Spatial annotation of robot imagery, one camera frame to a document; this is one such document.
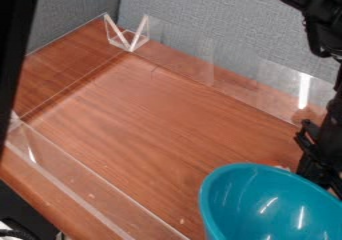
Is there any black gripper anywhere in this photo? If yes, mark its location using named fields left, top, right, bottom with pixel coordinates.
left=292, top=100, right=342, bottom=198

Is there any red and white toy mushroom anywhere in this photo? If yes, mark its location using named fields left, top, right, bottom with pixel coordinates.
left=274, top=166, right=291, bottom=172

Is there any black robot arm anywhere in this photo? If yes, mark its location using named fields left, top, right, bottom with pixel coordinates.
left=280, top=0, right=342, bottom=199

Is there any blue plastic bowl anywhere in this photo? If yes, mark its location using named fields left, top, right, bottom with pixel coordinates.
left=197, top=163, right=342, bottom=240

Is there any clear acrylic back barrier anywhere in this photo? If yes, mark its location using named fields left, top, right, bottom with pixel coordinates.
left=103, top=15, right=334, bottom=125

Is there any clear acrylic barrier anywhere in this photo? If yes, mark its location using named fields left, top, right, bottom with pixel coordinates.
left=103, top=15, right=334, bottom=125
left=0, top=118, right=188, bottom=240

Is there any clear acrylic front barrier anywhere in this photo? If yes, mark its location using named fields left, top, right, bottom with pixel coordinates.
left=0, top=118, right=188, bottom=240

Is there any black and white corner object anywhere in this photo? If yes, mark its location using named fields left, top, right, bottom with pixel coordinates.
left=0, top=180, right=73, bottom=240

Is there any black vertical bar at left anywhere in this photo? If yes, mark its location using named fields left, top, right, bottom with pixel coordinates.
left=0, top=0, right=37, bottom=155

